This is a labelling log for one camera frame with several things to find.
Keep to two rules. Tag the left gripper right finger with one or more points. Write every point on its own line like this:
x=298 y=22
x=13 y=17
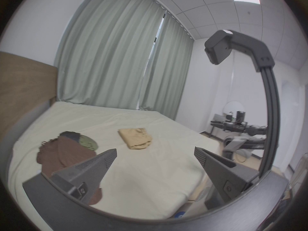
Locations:
x=226 y=177

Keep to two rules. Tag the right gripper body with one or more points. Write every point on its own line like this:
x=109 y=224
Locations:
x=230 y=126

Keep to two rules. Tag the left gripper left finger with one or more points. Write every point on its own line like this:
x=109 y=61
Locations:
x=89 y=172

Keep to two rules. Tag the beige shorts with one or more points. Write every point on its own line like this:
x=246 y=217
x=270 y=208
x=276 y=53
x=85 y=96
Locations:
x=134 y=138

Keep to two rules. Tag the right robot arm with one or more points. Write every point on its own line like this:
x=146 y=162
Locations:
x=245 y=145

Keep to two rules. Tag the bed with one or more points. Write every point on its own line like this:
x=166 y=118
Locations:
x=144 y=165

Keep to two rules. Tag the green garment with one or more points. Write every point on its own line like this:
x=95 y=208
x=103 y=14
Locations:
x=87 y=142

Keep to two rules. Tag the brown garment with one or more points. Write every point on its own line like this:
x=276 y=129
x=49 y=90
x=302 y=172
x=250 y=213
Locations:
x=65 y=153

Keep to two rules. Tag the black garment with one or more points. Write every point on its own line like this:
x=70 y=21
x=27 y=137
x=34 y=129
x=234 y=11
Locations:
x=71 y=135

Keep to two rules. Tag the grey-green curtain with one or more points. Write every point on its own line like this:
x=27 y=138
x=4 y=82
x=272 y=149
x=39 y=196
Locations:
x=108 y=44
x=168 y=68

